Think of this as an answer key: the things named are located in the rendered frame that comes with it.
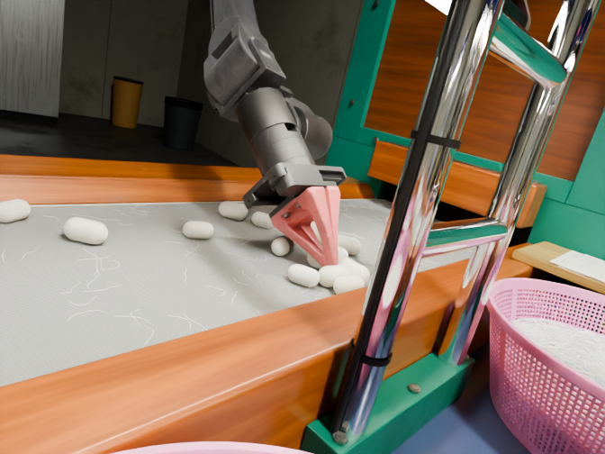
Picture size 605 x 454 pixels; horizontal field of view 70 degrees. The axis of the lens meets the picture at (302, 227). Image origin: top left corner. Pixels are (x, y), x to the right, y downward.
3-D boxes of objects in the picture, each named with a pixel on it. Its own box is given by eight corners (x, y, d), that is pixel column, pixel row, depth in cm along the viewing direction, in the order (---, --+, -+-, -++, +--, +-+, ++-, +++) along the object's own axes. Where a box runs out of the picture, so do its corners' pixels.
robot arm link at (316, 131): (200, 85, 51) (246, 31, 48) (261, 109, 61) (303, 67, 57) (239, 164, 48) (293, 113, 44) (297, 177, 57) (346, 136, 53)
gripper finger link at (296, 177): (370, 249, 42) (331, 169, 45) (323, 257, 37) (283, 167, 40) (325, 277, 46) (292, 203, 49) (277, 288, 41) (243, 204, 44)
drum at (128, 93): (134, 125, 624) (139, 80, 606) (141, 130, 595) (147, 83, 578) (106, 121, 601) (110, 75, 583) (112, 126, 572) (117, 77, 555)
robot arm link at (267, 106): (221, 106, 48) (257, 73, 45) (261, 121, 54) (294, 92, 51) (243, 158, 46) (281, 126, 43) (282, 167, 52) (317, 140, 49)
